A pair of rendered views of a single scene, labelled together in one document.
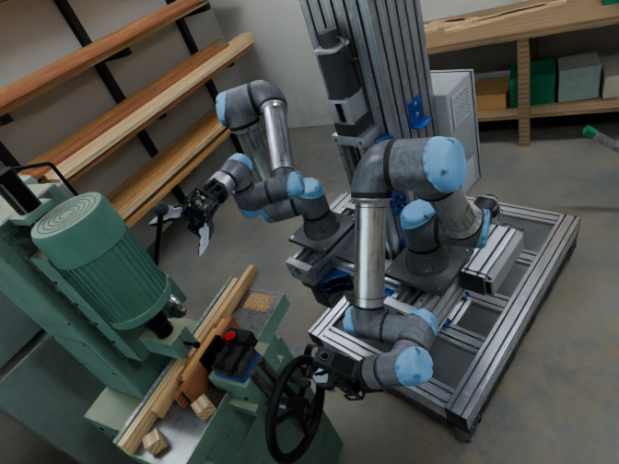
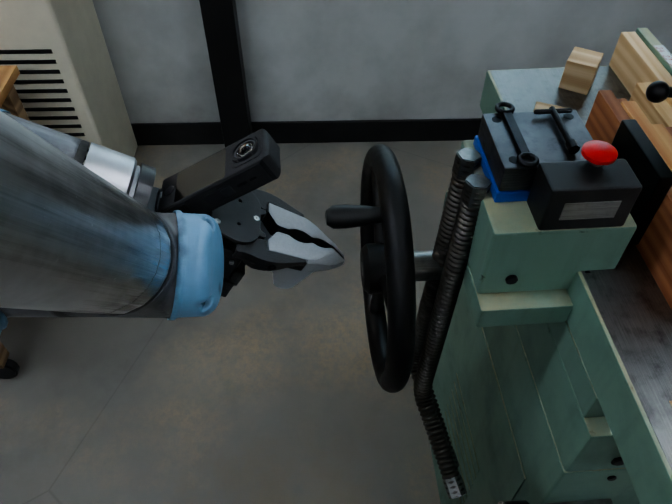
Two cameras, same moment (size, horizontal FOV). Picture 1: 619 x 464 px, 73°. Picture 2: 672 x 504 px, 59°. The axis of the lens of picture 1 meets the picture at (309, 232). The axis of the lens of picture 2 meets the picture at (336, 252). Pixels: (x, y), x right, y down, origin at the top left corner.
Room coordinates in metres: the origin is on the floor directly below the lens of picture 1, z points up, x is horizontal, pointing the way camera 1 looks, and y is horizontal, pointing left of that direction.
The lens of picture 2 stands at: (0.99, -0.13, 1.34)
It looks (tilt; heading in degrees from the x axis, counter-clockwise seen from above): 48 degrees down; 138
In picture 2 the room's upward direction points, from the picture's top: straight up
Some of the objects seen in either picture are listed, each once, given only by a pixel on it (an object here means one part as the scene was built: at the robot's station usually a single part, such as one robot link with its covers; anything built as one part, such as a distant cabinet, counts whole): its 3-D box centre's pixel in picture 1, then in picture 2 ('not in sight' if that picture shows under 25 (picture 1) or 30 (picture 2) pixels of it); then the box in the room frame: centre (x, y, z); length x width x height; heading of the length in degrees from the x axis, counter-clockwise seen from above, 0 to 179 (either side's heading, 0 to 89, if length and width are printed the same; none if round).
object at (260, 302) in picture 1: (257, 300); not in sight; (1.06, 0.25, 0.91); 0.10 x 0.07 x 0.02; 52
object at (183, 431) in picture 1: (228, 372); (597, 237); (0.85, 0.39, 0.87); 0.61 x 0.30 x 0.06; 142
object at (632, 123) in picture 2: (223, 358); (601, 184); (0.84, 0.37, 0.95); 0.09 x 0.07 x 0.09; 142
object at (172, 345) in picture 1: (169, 340); not in sight; (0.91, 0.50, 1.03); 0.14 x 0.07 x 0.09; 52
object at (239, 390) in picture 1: (245, 369); (532, 212); (0.80, 0.32, 0.91); 0.15 x 0.14 x 0.09; 142
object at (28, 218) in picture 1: (24, 203); not in sight; (0.99, 0.60, 1.53); 0.08 x 0.08 x 0.17; 52
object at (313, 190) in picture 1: (309, 197); not in sight; (1.43, -0.05, 0.98); 0.13 x 0.12 x 0.14; 77
